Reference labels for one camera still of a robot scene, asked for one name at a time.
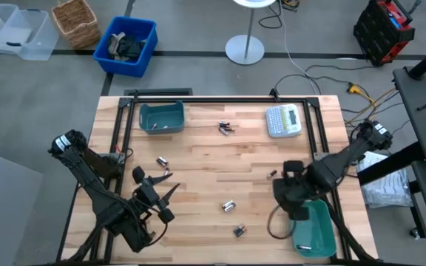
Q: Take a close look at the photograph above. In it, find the red black tool box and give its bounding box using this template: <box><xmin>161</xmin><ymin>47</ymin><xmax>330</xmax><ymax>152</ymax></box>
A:
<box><xmin>353</xmin><ymin>0</ymin><xmax>416</xmax><ymax>67</ymax></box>

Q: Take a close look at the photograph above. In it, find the black floor grille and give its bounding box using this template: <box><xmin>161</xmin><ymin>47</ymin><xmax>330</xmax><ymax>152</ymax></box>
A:
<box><xmin>124</xmin><ymin>87</ymin><xmax>194</xmax><ymax>96</ymax></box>

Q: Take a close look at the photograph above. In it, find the dark clothes bundle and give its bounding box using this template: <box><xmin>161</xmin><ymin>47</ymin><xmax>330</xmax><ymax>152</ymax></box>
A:
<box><xmin>107</xmin><ymin>32</ymin><xmax>147</xmax><ymax>62</ymax></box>

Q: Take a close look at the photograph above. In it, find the wicker basket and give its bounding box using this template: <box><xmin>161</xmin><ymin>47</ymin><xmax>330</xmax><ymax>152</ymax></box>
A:
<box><xmin>51</xmin><ymin>0</ymin><xmax>102</xmax><ymax>50</ymax></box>

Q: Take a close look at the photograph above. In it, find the black coiled cable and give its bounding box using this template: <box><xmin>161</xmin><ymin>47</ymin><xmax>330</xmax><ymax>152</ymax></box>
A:
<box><xmin>259</xmin><ymin>0</ymin><xmax>284</xmax><ymax>30</ymax></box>

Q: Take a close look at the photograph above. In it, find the white label maker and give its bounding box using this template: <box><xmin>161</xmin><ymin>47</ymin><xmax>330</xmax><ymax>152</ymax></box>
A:
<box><xmin>266</xmin><ymin>103</ymin><xmax>302</xmax><ymax>139</ymax></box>

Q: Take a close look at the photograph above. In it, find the black white column floor stand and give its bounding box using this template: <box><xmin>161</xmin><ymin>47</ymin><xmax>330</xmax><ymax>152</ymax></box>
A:
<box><xmin>225</xmin><ymin>0</ymin><xmax>277</xmax><ymax>67</ymax></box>

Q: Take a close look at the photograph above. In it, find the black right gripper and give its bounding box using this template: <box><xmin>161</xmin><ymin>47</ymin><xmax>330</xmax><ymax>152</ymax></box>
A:
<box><xmin>273</xmin><ymin>160</ymin><xmax>312</xmax><ymax>222</ymax></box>

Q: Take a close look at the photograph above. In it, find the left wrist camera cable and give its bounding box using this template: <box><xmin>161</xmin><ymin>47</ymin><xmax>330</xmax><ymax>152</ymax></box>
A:
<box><xmin>144</xmin><ymin>220</ymin><xmax>170</xmax><ymax>248</ymax></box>

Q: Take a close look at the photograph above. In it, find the white floor cable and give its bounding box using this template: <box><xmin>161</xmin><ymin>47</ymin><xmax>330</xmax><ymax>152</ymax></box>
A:
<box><xmin>280</xmin><ymin>0</ymin><xmax>320</xmax><ymax>95</ymax></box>

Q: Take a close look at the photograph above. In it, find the teal deep plastic bin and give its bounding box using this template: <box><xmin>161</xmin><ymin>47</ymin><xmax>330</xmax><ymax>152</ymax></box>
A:
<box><xmin>138</xmin><ymin>100</ymin><xmax>186</xmax><ymax>135</ymax></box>

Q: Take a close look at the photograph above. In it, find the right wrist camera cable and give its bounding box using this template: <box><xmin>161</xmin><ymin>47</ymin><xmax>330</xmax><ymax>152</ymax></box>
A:
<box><xmin>266</xmin><ymin>205</ymin><xmax>296</xmax><ymax>240</ymax></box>

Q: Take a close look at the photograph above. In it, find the black floor cable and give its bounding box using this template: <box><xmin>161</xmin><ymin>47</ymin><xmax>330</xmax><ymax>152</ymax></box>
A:
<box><xmin>273</xmin><ymin>73</ymin><xmax>353</xmax><ymax>98</ymax></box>

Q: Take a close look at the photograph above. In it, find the teal shallow plastic tray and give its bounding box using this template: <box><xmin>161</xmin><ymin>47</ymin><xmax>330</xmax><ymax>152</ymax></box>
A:
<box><xmin>289</xmin><ymin>199</ymin><xmax>337</xmax><ymax>259</ymax></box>

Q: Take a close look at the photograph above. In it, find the blue plastic crate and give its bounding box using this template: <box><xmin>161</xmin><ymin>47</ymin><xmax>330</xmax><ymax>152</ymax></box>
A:
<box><xmin>92</xmin><ymin>16</ymin><xmax>159</xmax><ymax>78</ymax></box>

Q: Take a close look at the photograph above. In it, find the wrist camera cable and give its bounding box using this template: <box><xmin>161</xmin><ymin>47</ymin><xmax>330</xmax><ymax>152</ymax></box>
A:
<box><xmin>266</xmin><ymin>205</ymin><xmax>296</xmax><ymax>240</ymax></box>
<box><xmin>144</xmin><ymin>220</ymin><xmax>170</xmax><ymax>248</ymax></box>

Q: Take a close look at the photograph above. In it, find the black aluminium table frame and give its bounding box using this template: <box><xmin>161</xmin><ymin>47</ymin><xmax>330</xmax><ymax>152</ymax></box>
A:
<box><xmin>59</xmin><ymin>89</ymin><xmax>380</xmax><ymax>266</ymax></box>

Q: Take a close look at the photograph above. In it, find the yellow extension cable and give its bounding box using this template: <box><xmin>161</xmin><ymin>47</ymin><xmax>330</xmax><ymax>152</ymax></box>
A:
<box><xmin>345</xmin><ymin>83</ymin><xmax>401</xmax><ymax>132</ymax></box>

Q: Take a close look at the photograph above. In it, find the clear plastic bag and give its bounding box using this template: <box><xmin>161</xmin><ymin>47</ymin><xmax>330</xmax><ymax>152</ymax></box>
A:
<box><xmin>356</xmin><ymin>150</ymin><xmax>415</xmax><ymax>210</ymax></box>

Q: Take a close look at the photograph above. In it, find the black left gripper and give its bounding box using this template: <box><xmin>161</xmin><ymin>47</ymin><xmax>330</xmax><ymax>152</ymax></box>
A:
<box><xmin>132</xmin><ymin>166</ymin><xmax>182</xmax><ymax>225</ymax></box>

